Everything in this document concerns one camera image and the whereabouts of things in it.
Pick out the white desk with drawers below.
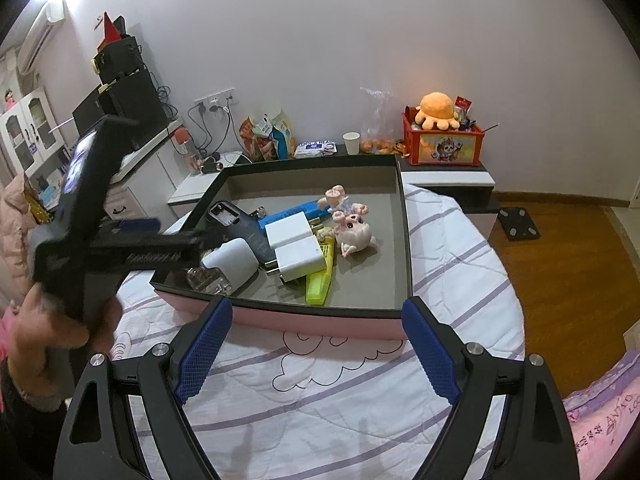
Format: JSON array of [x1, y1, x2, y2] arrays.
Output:
[[105, 120, 183, 231]]

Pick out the white glass-door cabinet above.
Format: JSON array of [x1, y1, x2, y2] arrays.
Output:
[[0, 86, 68, 181]]

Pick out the black headboard ledge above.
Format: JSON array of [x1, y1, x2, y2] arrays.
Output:
[[220, 144, 501, 221]]

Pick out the clear plastic bag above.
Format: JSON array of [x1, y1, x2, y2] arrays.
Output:
[[359, 85, 403, 156]]

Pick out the green and white snack bag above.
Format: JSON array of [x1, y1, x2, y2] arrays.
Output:
[[252, 110, 281, 161]]

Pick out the blue plastic bar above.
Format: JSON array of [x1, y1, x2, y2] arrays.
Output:
[[257, 198, 331, 233]]

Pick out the small pink-haired doll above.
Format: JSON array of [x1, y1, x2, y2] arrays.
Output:
[[317, 185, 378, 256]]

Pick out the orange snack bag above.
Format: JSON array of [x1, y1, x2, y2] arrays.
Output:
[[239, 117, 261, 161]]

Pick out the square white charger block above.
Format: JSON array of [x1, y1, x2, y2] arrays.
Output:
[[264, 211, 314, 249], [272, 237, 325, 286]]

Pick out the pink box with black rim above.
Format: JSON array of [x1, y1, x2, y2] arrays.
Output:
[[150, 154, 416, 342]]

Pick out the white wall power outlet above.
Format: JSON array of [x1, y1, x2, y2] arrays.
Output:
[[194, 89, 237, 117]]

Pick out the black computer monitor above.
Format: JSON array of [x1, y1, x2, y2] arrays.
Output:
[[72, 85, 108, 136]]

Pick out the person's left hand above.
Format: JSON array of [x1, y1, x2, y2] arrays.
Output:
[[9, 282, 123, 401]]

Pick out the white wet wipes pack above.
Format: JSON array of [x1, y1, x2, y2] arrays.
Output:
[[294, 140, 337, 159]]

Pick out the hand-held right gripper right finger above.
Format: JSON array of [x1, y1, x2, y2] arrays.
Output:
[[401, 296, 581, 480]]

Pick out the black bathroom scale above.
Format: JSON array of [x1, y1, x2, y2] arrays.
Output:
[[497, 206, 542, 243]]

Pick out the pink padded garment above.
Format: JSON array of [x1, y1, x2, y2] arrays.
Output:
[[0, 172, 38, 306]]

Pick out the red storage crate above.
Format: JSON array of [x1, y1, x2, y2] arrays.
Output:
[[401, 107, 487, 167]]

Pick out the clear bottle with orange cap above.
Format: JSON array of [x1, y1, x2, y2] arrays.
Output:
[[172, 126, 201, 176]]

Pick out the black computer tower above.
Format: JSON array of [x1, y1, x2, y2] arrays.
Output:
[[97, 67, 168, 151]]

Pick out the white wall air conditioner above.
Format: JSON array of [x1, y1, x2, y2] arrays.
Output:
[[17, 0, 68, 75]]

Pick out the white nightstand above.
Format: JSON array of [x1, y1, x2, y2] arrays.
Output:
[[167, 150, 251, 221]]

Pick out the orange octopus plush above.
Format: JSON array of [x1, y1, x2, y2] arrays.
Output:
[[414, 91, 461, 131]]

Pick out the black box on tower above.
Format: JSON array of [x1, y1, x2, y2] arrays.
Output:
[[95, 34, 146, 86]]

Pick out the yellow highlighter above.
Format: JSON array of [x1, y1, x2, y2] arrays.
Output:
[[305, 227, 337, 306]]

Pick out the person's left forearm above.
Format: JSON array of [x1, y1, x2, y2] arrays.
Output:
[[0, 357, 68, 480]]

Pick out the rounded white charger plug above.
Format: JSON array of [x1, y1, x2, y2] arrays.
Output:
[[200, 239, 261, 297]]

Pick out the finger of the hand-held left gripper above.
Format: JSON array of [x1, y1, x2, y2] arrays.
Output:
[[97, 216, 162, 236], [90, 230, 213, 273]]

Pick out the clear glass bottle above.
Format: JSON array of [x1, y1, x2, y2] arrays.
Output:
[[186, 265, 233, 297]]

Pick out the black handheld device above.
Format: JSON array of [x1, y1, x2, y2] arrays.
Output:
[[207, 200, 273, 266]]

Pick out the blue snack bag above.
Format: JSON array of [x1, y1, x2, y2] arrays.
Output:
[[272, 125, 293, 159]]

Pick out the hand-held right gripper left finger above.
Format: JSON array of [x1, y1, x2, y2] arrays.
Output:
[[52, 296, 233, 480]]

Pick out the pink printed quilt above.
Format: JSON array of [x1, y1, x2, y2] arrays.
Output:
[[562, 350, 640, 466]]

